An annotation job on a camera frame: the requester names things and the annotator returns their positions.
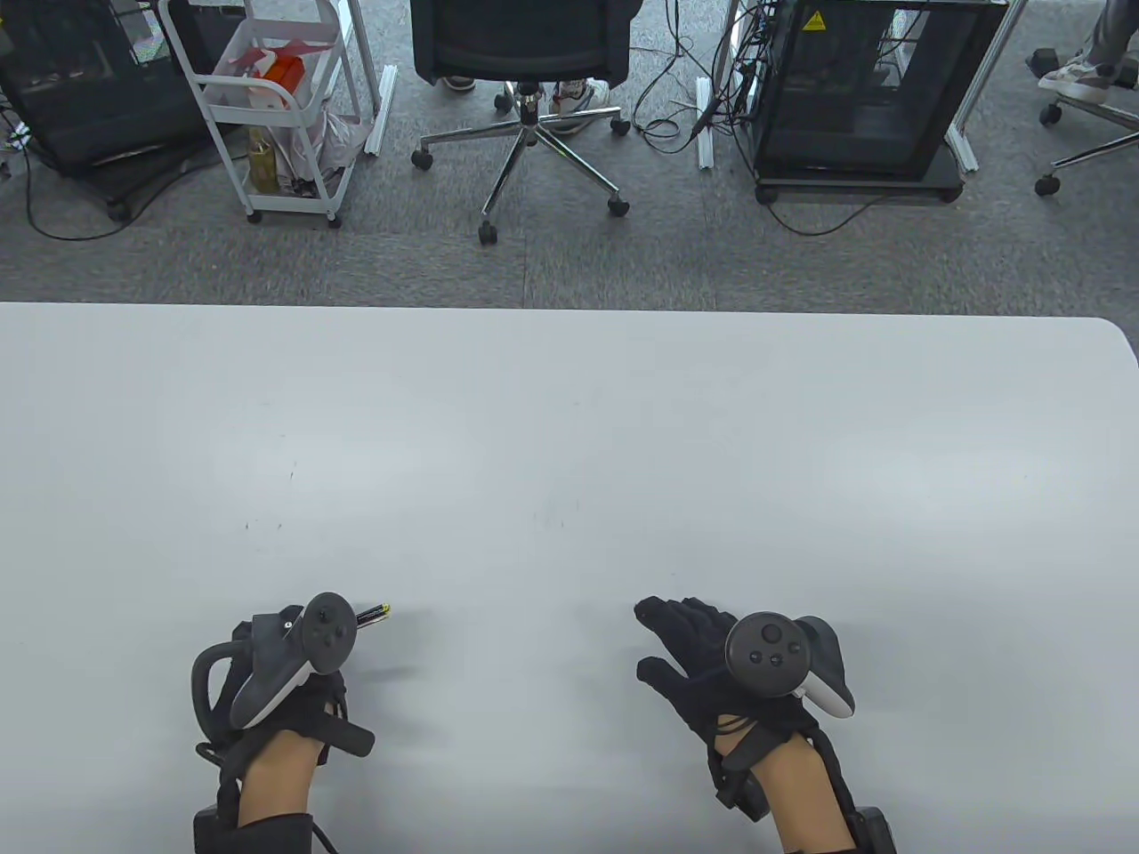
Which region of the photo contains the person's right hand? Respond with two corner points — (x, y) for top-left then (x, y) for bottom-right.
(634, 596), (821, 764)

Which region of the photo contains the person's left hand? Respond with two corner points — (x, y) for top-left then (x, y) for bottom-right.
(212, 607), (376, 759)

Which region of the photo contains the person's left forearm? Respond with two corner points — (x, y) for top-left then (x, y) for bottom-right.
(235, 728), (323, 830)

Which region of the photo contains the person's right forearm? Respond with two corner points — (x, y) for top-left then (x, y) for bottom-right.
(746, 735), (857, 854)

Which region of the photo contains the grey controller on left glove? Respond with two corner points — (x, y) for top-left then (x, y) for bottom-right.
(230, 592), (359, 730)

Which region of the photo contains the grey controller on glove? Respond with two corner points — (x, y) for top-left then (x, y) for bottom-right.
(230, 592), (359, 730)
(724, 611), (858, 719)

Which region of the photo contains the grey controller on right glove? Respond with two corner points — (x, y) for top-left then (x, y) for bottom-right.
(724, 611), (858, 719)

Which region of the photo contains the clear plastic bag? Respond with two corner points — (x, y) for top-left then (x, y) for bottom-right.
(267, 111), (370, 192)

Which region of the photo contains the white rolling cart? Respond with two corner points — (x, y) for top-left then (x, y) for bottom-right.
(158, 0), (368, 230)

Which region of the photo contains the orange and white box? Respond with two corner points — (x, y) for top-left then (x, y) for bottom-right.
(238, 49), (308, 112)

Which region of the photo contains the black case with open lid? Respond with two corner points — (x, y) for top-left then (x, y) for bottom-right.
(0, 0), (234, 222)

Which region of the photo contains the black office chair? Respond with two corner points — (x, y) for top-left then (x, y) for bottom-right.
(409, 0), (643, 247)

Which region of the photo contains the black glass-sided cabinet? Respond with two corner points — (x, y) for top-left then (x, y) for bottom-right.
(746, 0), (1011, 205)

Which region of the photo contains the chrome-legged office chair base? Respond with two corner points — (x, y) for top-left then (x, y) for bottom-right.
(1025, 49), (1139, 198)

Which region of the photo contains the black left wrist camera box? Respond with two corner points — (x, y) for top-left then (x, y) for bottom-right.
(193, 803), (243, 854)

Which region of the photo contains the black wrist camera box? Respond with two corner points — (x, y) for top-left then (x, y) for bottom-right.
(193, 803), (243, 854)
(850, 805), (901, 854)

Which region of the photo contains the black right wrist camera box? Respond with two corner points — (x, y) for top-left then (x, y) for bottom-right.
(850, 805), (901, 854)

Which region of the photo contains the black floor cable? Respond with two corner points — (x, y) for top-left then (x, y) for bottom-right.
(21, 142), (134, 243)
(763, 189), (884, 238)

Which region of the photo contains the bundle of black floor cables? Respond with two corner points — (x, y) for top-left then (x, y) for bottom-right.
(630, 0), (757, 143)

